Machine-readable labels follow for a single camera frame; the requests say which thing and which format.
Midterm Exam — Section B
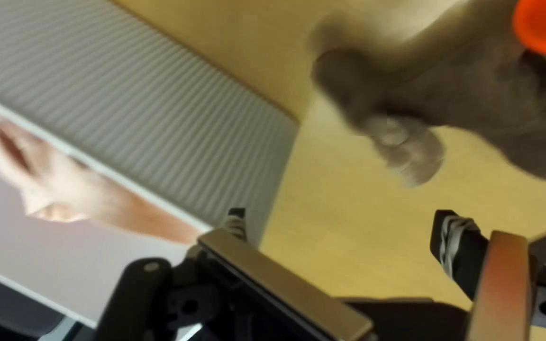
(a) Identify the brown plush toy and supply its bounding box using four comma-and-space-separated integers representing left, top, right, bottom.
310, 0, 546, 189

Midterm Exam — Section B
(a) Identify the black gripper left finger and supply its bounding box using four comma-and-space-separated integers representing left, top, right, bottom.
92, 206, 376, 341

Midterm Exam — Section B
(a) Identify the white plastic basket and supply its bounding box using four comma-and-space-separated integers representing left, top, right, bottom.
0, 0, 302, 333

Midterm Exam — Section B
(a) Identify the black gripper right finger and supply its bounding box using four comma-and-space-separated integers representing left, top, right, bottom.
429, 208, 546, 341

